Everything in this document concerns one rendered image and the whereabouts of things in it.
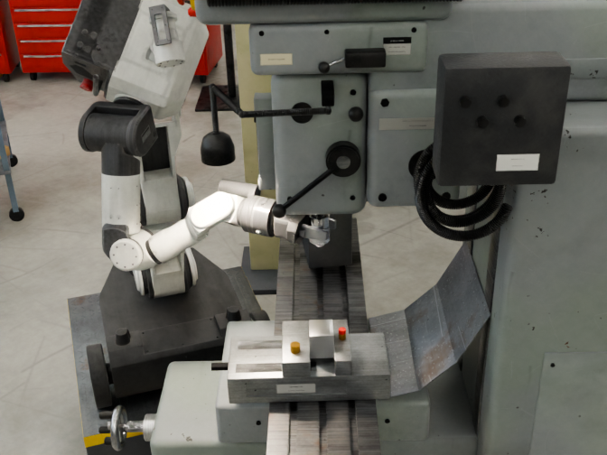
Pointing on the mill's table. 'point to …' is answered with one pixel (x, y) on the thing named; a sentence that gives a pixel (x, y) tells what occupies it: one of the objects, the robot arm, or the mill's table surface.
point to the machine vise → (352, 378)
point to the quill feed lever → (342, 156)
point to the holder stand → (330, 255)
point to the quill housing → (318, 142)
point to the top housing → (322, 13)
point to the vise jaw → (297, 365)
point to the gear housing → (336, 46)
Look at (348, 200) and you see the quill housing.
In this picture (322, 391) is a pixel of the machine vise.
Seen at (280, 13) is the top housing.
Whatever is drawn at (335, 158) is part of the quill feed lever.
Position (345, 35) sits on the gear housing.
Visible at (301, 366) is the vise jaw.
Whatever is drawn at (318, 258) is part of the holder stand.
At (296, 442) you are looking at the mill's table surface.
